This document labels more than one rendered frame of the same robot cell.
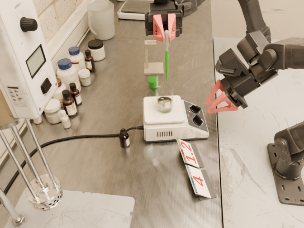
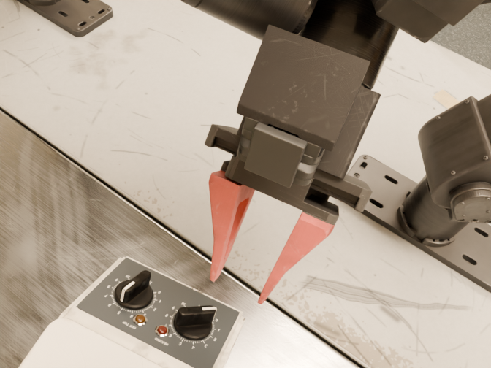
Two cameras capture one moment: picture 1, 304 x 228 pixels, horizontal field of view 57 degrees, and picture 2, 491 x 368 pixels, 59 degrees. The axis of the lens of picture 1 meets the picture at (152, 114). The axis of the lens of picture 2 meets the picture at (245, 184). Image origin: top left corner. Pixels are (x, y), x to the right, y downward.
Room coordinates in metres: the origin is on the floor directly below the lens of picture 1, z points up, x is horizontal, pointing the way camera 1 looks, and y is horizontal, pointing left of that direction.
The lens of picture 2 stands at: (0.58, -0.06, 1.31)
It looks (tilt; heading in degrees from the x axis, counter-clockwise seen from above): 58 degrees down; 288
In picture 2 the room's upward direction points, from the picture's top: 10 degrees clockwise
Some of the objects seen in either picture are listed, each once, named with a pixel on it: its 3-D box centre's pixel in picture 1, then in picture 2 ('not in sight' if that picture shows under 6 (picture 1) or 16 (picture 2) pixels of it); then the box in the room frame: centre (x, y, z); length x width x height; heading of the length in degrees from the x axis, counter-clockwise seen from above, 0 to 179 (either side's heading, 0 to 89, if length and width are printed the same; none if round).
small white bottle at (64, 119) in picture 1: (64, 118); not in sight; (0.68, 0.28, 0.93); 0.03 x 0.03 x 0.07
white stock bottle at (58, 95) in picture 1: (58, 93); not in sight; (0.79, 0.32, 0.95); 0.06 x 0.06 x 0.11
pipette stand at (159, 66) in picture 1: (153, 55); not in sight; (1.01, -0.01, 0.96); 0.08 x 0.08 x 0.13; 0
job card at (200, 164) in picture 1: (189, 152); not in sight; (0.53, -0.11, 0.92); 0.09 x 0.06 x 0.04; 9
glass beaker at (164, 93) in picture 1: (163, 99); not in sight; (0.66, -0.04, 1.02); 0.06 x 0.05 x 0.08; 44
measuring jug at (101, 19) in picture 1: (100, 22); not in sight; (1.32, 0.23, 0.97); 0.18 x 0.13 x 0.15; 154
